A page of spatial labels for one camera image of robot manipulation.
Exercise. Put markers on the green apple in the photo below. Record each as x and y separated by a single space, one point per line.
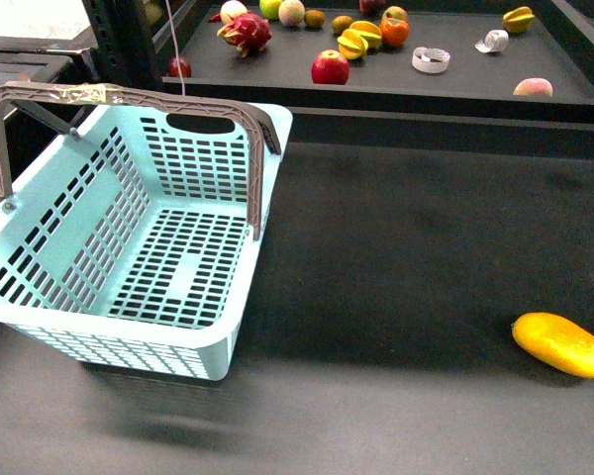
269 9

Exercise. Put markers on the black metal rack post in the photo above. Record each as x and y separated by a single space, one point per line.
125 53

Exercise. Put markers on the yellow starfruit rear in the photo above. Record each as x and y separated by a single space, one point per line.
369 31

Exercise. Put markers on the small dark red apple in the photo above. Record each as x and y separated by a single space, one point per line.
179 66

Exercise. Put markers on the white tape roll right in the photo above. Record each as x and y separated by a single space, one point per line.
494 41

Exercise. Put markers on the yellow mango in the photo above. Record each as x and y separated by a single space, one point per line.
557 342

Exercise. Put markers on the brown kiwi left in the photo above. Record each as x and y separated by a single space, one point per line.
314 19

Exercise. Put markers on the pink dragon fruit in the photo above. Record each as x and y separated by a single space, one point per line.
247 33

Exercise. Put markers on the brown kiwi right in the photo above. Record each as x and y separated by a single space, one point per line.
340 23

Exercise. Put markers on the white round fruit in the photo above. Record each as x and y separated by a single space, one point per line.
230 10

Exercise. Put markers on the dark red fruit back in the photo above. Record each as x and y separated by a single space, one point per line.
371 7

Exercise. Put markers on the white tape roll left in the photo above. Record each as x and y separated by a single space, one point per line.
430 60

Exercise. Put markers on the white tape roll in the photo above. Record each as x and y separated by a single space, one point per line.
430 60
494 41

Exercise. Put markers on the black shelf tray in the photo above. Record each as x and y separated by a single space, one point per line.
558 46

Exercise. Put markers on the light blue plastic basket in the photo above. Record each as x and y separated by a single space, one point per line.
128 245

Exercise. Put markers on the brown kiwi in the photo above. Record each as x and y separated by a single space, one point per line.
340 23
314 19

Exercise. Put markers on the yellow starfruit far right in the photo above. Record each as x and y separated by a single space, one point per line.
517 21

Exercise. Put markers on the red yellow apple back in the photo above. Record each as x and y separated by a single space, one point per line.
395 12

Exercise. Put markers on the yellow starfruit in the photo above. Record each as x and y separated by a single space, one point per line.
352 45
517 21
369 31

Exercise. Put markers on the pink peach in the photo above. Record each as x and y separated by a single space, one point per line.
534 87

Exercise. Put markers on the orange persimmon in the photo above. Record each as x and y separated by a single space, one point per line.
394 32

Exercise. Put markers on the pale round melon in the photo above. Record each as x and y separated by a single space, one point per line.
291 13

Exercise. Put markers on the yellow starfruit front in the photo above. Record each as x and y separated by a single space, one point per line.
352 45

